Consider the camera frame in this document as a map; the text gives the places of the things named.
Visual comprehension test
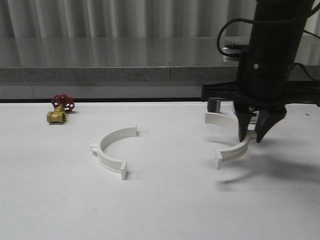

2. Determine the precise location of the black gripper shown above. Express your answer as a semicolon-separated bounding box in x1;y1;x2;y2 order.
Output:
201;48;320;143

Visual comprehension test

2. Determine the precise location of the white half pipe clamp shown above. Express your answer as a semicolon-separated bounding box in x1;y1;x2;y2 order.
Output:
204;112;256;170
90;124;138;180

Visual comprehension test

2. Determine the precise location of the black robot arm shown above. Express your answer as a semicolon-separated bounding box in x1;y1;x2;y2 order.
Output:
201;0;320;142

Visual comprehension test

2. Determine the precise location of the brass valve red handwheel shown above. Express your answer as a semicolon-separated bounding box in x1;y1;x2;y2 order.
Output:
46;94;75;124

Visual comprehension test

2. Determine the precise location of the grey stone counter ledge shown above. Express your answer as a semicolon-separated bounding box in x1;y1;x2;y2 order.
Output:
0;35;320;101

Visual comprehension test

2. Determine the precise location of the grey pleated curtain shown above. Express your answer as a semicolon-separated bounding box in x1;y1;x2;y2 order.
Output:
0;0;320;40

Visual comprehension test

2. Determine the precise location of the white circuit breaker red switch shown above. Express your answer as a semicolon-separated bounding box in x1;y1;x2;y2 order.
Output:
235;110;259;125

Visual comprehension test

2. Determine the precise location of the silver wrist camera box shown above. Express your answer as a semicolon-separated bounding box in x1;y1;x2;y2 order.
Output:
222;42;248;63

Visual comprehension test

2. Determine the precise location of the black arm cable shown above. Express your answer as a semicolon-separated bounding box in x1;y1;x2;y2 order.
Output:
216;17;320;82

